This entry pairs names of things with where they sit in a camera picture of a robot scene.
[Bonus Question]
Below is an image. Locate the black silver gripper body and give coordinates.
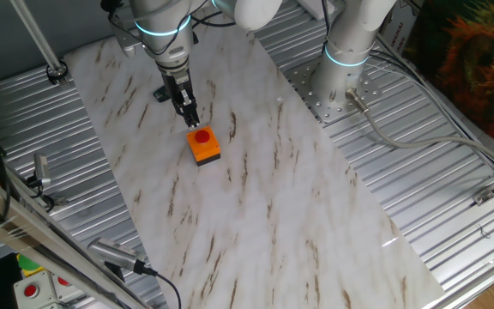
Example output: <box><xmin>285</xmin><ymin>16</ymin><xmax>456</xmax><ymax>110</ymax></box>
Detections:
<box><xmin>157</xmin><ymin>58</ymin><xmax>196</xmax><ymax>108</ymax></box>

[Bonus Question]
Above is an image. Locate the large grey box red button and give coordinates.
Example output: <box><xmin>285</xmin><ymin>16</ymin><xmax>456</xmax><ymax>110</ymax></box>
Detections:
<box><xmin>13</xmin><ymin>270</ymin><xmax>60</xmax><ymax>309</ymax></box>

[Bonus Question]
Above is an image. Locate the white flat block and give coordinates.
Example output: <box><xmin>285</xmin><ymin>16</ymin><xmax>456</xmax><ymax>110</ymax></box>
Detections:
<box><xmin>296</xmin><ymin>0</ymin><xmax>336</xmax><ymax>21</ymax></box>

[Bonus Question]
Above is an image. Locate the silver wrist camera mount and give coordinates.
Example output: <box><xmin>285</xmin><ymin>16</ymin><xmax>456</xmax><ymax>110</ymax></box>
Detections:
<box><xmin>113</xmin><ymin>27</ymin><xmax>140</xmax><ymax>59</ymax></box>

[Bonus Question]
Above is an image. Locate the cardboard box with red print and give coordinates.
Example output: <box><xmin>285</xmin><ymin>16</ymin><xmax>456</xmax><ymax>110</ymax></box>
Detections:
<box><xmin>378</xmin><ymin>0</ymin><xmax>425</xmax><ymax>58</ymax></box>

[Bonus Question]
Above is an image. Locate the yellow box with green button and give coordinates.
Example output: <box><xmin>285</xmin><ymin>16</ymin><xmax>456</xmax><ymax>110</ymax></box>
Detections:
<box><xmin>15</xmin><ymin>252</ymin><xmax>45</xmax><ymax>278</ymax></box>

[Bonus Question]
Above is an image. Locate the aluminium frame beam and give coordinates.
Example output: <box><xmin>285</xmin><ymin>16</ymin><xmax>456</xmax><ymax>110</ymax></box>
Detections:
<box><xmin>0</xmin><ymin>162</ymin><xmax>150</xmax><ymax>309</ymax></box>

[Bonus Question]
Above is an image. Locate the aluminium pole with black foot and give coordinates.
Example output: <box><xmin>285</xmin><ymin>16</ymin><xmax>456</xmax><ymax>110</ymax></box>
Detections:
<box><xmin>9</xmin><ymin>0</ymin><xmax>70</xmax><ymax>86</ymax></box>

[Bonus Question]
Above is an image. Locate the orange box with red button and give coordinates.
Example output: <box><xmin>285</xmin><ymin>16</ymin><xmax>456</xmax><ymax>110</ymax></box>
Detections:
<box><xmin>186</xmin><ymin>125</ymin><xmax>222</xmax><ymax>167</ymax></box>

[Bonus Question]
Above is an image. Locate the colourful orange green cloth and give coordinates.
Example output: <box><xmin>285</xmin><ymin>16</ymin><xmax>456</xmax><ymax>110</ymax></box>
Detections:
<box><xmin>403</xmin><ymin>0</ymin><xmax>494</xmax><ymax>158</ymax></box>

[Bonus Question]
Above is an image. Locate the small silver camera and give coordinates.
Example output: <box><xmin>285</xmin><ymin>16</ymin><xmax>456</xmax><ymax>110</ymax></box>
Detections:
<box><xmin>32</xmin><ymin>153</ymin><xmax>53</xmax><ymax>188</ymax></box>

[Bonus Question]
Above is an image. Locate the black camera cable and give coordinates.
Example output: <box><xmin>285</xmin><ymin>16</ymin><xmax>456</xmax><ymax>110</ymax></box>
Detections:
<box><xmin>143</xmin><ymin>266</ymin><xmax>183</xmax><ymax>309</ymax></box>

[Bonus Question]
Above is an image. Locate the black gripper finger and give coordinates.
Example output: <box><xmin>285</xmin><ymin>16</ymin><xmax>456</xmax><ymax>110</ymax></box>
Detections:
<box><xmin>172</xmin><ymin>96</ymin><xmax>194</xmax><ymax>130</ymax></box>
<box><xmin>184</xmin><ymin>96</ymin><xmax>201</xmax><ymax>129</ymax></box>

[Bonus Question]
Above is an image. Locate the marble pattern mat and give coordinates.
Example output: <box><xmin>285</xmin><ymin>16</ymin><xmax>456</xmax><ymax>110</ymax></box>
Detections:
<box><xmin>63</xmin><ymin>8</ymin><xmax>445</xmax><ymax>309</ymax></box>

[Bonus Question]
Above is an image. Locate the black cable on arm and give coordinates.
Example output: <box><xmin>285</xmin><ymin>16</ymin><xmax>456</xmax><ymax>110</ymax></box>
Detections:
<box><xmin>99</xmin><ymin>0</ymin><xmax>238</xmax><ymax>58</ymax></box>

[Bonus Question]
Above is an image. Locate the small grey box red button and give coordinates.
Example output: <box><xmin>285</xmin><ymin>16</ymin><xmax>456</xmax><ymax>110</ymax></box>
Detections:
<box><xmin>51</xmin><ymin>274</ymin><xmax>86</xmax><ymax>302</ymax></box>

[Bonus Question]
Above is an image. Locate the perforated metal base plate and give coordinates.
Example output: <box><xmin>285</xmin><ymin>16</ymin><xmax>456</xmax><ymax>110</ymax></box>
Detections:
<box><xmin>283</xmin><ymin>55</ymin><xmax>383</xmax><ymax>125</ymax></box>

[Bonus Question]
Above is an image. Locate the small metal corner bracket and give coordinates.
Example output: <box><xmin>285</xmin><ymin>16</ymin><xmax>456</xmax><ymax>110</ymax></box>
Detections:
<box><xmin>472</xmin><ymin>188</ymin><xmax>494</xmax><ymax>207</ymax></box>

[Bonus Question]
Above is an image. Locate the grey cable with metal connector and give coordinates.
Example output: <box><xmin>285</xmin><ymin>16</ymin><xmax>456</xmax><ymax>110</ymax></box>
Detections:
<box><xmin>344</xmin><ymin>88</ymin><xmax>494</xmax><ymax>171</ymax></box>

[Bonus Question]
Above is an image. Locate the silver depth camera with ribs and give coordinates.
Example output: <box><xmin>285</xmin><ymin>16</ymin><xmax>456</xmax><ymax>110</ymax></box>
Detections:
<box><xmin>87</xmin><ymin>238</ymin><xmax>158</xmax><ymax>278</ymax></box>

